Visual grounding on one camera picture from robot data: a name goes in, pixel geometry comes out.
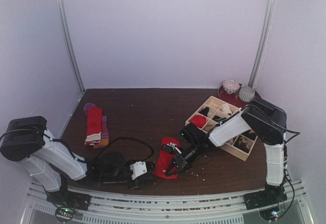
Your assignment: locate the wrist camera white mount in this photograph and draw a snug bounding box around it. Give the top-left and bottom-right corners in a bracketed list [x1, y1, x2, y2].
[165, 142, 182, 154]
[129, 161, 148, 180]

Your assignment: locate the striped grey cup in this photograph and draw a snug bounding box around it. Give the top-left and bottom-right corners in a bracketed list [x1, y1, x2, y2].
[238, 85, 255, 103]

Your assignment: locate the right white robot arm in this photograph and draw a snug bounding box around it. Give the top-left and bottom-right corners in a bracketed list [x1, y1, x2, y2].
[162, 98, 287, 205]

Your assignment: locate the wooden compartment organiser box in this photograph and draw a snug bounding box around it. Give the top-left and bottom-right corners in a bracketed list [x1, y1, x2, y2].
[185, 96, 258, 161]

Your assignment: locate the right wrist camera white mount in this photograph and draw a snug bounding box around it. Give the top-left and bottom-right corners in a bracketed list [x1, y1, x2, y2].
[165, 142, 182, 154]

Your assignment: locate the dark red round plate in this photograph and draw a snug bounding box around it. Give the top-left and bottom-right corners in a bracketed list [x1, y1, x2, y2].
[218, 86, 247, 107]

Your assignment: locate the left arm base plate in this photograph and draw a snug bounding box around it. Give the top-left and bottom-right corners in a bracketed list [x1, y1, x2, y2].
[45, 191, 91, 211]

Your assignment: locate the black sock in box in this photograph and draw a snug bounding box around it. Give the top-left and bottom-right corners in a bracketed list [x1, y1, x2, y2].
[199, 106, 210, 117]

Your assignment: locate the black white striped sock roll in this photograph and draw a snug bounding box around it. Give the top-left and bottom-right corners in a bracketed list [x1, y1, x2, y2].
[213, 116, 227, 123]

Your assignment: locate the rolled red sock in box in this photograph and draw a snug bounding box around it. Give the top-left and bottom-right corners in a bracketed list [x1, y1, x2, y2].
[189, 115, 207, 128]

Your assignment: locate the patterned white bowl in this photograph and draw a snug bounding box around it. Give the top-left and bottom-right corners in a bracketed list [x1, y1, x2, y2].
[222, 79, 240, 94]

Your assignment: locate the tan sock roll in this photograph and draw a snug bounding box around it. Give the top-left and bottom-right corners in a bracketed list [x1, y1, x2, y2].
[204, 124, 218, 133]

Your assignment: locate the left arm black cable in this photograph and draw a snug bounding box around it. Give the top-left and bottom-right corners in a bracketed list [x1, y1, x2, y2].
[96, 136, 154, 166]

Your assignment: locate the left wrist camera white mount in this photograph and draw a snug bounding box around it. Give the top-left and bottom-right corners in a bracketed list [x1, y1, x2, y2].
[129, 161, 148, 180]

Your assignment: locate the aluminium frame post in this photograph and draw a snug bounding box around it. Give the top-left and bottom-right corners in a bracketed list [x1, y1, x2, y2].
[248, 0, 276, 89]
[57, 0, 86, 93]

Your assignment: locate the cream sock with brown toe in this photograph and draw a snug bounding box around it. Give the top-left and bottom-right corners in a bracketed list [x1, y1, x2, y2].
[221, 103, 233, 116]

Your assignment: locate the red sock with striped cuff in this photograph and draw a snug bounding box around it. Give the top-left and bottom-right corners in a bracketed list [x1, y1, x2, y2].
[85, 106, 102, 146]

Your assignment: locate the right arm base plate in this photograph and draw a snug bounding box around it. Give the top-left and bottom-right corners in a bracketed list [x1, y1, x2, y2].
[243, 189, 287, 210]

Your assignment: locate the left aluminium frame post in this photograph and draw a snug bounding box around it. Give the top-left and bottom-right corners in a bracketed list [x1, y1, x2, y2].
[57, 0, 86, 93]

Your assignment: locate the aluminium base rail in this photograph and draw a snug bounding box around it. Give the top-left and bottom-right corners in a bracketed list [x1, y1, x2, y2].
[18, 180, 316, 223]

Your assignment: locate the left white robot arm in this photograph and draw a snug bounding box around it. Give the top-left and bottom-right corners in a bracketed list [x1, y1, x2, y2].
[1, 116, 155, 206]

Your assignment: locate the right aluminium frame post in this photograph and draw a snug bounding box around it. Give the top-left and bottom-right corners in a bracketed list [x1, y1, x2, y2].
[248, 0, 276, 89]

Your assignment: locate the purple orange striped sock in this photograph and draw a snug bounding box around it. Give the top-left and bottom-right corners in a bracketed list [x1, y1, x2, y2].
[84, 103, 109, 149]

